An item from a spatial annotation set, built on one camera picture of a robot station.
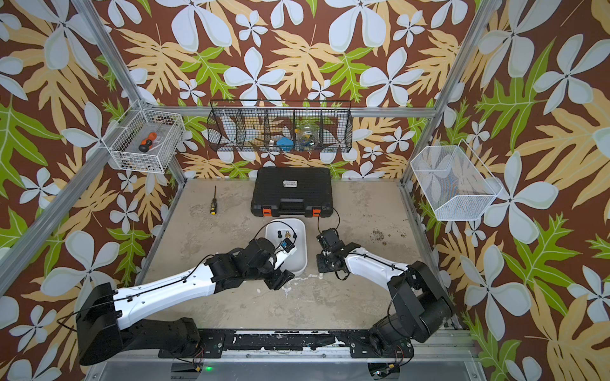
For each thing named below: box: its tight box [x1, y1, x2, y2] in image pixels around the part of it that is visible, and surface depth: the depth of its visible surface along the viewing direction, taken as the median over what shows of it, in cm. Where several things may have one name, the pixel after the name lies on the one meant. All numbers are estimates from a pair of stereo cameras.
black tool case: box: [250, 166, 334, 218], surface depth 108 cm
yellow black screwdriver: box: [210, 185, 217, 216], surface depth 110 cm
